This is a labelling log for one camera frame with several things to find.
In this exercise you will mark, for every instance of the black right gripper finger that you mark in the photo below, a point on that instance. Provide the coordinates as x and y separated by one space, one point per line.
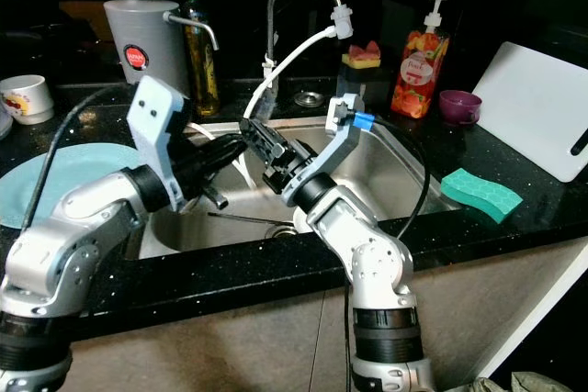
274 135
265 144

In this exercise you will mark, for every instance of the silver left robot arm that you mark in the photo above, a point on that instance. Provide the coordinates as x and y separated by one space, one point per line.
55 263

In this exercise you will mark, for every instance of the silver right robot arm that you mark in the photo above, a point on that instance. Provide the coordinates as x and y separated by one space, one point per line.
372 273

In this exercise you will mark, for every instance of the chrome round counter fitting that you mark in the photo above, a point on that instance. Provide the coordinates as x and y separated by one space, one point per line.
309 99

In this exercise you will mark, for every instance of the thin dark chopstick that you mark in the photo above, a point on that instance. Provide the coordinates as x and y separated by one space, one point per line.
243 218

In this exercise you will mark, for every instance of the metal sink drain strainer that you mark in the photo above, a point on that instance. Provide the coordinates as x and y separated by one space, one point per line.
281 231

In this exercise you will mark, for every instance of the oil bottle with green cap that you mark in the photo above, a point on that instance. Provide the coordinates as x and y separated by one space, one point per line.
204 71

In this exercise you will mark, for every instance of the blue tape marker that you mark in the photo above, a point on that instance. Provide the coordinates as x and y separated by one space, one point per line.
362 121

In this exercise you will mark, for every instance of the stainless steel sink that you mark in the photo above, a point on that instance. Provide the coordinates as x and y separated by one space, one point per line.
386 172

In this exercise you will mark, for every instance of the black sponge holder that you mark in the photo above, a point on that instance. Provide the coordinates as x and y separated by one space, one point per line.
358 87

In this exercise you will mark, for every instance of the chrome gooseneck faucet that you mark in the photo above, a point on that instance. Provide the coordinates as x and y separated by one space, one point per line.
272 34

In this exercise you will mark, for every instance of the yellow and pink sponge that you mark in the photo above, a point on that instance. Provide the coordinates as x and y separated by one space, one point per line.
361 57

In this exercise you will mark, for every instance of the chrome canister tap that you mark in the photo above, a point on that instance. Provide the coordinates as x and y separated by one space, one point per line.
197 25

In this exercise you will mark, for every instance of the teal plate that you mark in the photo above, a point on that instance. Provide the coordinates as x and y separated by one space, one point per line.
64 181

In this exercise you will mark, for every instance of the grey canister with red label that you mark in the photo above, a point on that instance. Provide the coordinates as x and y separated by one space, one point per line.
133 34

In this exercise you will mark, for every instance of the orange soap pump bottle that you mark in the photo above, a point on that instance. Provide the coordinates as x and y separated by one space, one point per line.
418 75

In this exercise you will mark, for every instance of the beige cabinet front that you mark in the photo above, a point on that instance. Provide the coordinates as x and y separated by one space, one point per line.
239 337

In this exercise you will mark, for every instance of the purple cup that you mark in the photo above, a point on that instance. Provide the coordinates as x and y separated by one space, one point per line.
459 108

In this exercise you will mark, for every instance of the white printed mug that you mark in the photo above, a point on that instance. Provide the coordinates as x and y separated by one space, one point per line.
26 98

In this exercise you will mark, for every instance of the green sponge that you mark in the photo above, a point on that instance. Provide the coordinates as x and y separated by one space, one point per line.
480 194

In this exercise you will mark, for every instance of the white cutting board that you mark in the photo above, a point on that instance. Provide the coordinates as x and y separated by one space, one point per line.
533 107

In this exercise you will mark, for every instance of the grey green cloth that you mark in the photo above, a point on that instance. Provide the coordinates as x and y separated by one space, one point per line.
524 385

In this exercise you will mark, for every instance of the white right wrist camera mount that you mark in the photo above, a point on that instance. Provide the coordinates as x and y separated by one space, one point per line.
335 144

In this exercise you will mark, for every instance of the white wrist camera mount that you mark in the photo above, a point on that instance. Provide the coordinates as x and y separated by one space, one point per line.
335 144
161 126

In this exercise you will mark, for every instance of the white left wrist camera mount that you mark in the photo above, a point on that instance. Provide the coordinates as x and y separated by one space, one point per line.
161 126

